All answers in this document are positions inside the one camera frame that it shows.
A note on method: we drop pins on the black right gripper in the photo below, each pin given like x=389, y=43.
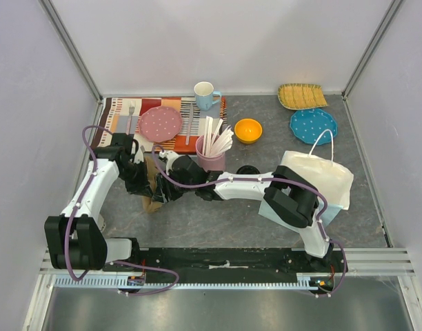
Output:
x=167, y=190

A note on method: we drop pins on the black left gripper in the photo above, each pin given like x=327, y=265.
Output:
x=142, y=186

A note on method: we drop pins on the brown cardboard cup carrier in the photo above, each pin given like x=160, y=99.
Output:
x=150, y=205

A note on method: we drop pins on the black plastic cup lid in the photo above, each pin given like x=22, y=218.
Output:
x=248, y=169

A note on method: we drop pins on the light blue paper bag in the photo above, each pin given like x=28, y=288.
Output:
x=332, y=180

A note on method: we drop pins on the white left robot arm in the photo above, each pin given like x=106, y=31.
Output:
x=75, y=235

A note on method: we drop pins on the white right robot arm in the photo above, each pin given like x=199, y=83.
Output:
x=293, y=199

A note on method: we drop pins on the pink polka dot plate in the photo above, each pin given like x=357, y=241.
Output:
x=160, y=124

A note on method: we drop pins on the pink straw holder cup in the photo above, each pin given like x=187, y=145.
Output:
x=209, y=163

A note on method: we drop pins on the colourful striped placemat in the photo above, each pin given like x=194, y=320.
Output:
x=115, y=116

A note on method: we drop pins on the grey table knife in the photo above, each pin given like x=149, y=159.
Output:
x=189, y=125

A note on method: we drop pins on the orange bowl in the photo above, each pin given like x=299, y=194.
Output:
x=248, y=131

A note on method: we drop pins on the light blue mug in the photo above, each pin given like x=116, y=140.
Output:
x=206, y=96

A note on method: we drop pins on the blue polka dot plate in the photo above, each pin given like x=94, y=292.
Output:
x=313, y=126

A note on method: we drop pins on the yellow woven tray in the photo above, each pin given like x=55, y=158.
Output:
x=301, y=96

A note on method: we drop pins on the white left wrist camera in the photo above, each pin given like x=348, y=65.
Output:
x=139, y=154

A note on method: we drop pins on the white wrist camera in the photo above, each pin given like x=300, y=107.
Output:
x=139, y=154
x=168, y=157

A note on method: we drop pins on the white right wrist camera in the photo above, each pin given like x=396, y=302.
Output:
x=168, y=157

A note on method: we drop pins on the silver fork pink handle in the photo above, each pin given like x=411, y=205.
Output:
x=131, y=109

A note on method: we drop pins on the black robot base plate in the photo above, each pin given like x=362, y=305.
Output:
x=227, y=265

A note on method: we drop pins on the grey slotted cable duct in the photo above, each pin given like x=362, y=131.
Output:
x=126, y=283

